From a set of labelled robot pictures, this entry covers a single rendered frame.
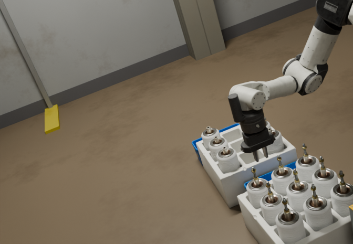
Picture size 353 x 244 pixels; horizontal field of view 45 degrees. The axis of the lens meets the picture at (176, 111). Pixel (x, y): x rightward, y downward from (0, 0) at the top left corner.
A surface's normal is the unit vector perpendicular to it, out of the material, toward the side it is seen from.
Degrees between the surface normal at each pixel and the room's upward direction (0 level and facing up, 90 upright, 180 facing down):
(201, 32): 90
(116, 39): 90
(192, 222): 0
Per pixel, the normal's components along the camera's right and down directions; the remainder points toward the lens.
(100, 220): -0.29, -0.85
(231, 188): 0.26, 0.37
